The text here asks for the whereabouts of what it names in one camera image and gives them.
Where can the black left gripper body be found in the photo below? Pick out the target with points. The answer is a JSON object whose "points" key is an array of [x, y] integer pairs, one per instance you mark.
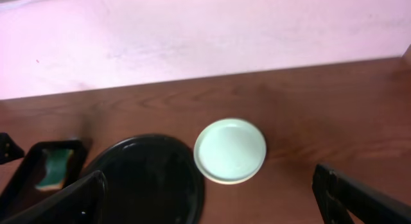
{"points": [[9, 150]]}

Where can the round black tray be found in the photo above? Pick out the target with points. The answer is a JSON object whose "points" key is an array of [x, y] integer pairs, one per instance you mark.
{"points": [[151, 179]]}

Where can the green sponge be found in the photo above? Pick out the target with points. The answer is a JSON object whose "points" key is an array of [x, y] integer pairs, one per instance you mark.
{"points": [[55, 168]]}

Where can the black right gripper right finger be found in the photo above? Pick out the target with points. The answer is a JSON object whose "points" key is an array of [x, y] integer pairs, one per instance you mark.
{"points": [[338, 197]]}

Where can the light green plate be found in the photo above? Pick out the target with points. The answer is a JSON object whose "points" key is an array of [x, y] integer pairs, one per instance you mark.
{"points": [[230, 151]]}

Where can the rectangular black tray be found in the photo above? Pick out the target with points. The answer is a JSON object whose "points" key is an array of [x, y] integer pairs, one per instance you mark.
{"points": [[20, 193]]}

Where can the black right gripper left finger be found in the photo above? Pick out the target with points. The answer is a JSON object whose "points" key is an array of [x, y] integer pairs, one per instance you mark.
{"points": [[80, 202]]}

